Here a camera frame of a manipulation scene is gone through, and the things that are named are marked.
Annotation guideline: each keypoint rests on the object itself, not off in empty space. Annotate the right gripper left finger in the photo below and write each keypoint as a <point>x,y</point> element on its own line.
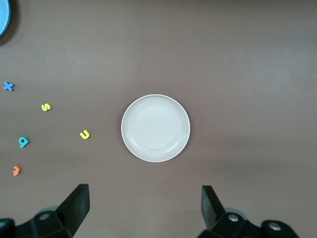
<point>75,208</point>

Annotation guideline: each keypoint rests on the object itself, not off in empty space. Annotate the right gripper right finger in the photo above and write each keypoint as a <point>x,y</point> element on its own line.
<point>211,208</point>

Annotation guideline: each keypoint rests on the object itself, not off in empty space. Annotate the yellow letter u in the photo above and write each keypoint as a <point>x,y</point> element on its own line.
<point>83,136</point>

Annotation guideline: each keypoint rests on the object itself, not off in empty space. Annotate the teal letter b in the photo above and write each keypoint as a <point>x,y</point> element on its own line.
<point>24,145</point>

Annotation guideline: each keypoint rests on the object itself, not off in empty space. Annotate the yellow letter s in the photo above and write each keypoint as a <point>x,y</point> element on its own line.
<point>46,107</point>

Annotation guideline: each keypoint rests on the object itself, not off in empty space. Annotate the beige plate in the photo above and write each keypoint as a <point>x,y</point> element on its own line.
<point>155,128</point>

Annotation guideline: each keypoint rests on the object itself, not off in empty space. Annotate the blue letter x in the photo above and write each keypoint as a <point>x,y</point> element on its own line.
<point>8,86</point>

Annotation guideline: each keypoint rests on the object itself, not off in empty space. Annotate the brown table cover sheet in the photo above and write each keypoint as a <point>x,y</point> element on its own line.
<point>223,62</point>

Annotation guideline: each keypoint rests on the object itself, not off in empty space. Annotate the blue plate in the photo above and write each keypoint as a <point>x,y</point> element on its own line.
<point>3,15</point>

